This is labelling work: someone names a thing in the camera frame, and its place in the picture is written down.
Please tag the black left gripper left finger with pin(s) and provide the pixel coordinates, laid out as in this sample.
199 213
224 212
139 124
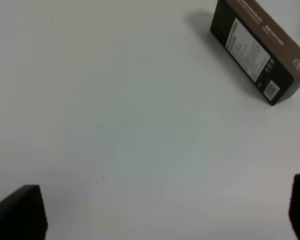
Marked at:
23 215

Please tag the brown long cardboard box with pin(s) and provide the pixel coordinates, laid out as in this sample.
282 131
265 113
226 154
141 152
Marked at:
261 48

